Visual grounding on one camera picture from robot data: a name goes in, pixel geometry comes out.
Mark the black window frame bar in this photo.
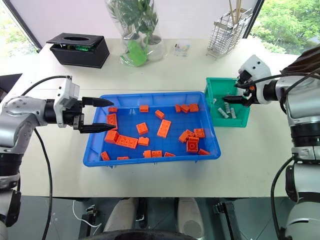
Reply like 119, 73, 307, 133
6, 0, 43, 54
243, 0, 266, 40

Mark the metal wire rack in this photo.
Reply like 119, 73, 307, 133
205, 7, 254, 61

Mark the blue plastic bin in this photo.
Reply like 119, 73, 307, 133
82, 91, 223, 168

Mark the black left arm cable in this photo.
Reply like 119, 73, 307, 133
20, 75, 73, 240

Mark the thin white cable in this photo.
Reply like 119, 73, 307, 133
72, 199, 103, 229

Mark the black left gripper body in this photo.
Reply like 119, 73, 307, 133
62, 98, 86, 131

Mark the black table bracket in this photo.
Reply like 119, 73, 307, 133
85, 204, 98, 238
213, 200, 236, 240

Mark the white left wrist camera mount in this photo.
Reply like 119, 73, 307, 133
53, 76, 81, 129

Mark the black flat device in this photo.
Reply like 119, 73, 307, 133
0, 73, 24, 104

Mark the black tissue box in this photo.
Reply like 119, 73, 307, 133
45, 32, 111, 70

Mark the white plant pot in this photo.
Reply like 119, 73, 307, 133
142, 34, 165, 62

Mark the black post under table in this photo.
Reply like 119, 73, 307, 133
135, 197, 149, 229

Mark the green plant in clear wrap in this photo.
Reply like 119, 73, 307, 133
104, 0, 166, 68

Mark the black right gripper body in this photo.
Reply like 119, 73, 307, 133
235, 70, 254, 107

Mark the white rounded robot leg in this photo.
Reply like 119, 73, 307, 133
176, 197, 205, 239
103, 197, 138, 233

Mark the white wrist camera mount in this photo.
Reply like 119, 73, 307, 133
237, 54, 272, 105
53, 76, 81, 129

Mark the small clear plastic packet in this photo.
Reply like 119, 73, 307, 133
173, 39, 193, 58

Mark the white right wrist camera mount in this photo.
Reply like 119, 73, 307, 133
237, 54, 272, 105

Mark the dark brown streaked object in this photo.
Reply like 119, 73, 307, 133
279, 45, 320, 76

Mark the green plastic bin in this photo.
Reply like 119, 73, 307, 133
204, 77, 251, 128

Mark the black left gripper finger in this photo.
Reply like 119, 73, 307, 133
81, 96, 116, 108
79, 122, 119, 135

